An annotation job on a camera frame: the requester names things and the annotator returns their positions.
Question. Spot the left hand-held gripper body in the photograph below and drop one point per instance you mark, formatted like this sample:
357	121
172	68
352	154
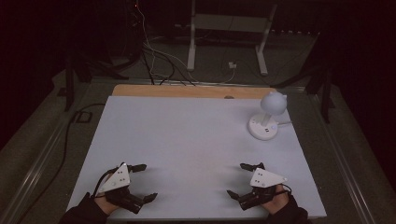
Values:
116	180

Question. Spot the grey metal stand frame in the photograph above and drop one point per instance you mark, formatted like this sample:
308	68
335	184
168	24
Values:
229	23

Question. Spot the white table cover sheet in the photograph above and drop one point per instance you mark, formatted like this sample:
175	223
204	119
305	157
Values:
186	140

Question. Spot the white plug adapter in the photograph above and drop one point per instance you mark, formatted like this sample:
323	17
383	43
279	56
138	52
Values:
232	65

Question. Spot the black rectangular bracket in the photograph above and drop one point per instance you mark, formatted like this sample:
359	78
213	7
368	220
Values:
82	117

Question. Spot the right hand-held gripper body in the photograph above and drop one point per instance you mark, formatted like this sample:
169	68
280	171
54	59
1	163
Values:
264	179

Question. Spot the aluminium floor rail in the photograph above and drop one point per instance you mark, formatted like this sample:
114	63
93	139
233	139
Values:
339	155
34	174

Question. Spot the white cat-eared desk lamp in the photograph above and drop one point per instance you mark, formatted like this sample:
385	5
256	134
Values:
268	124

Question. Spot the black metal stand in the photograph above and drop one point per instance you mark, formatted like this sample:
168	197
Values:
71	84
325	93

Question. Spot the person's right hand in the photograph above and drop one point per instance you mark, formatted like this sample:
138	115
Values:
275	202

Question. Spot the person's left hand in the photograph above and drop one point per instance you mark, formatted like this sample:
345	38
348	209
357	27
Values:
104	203

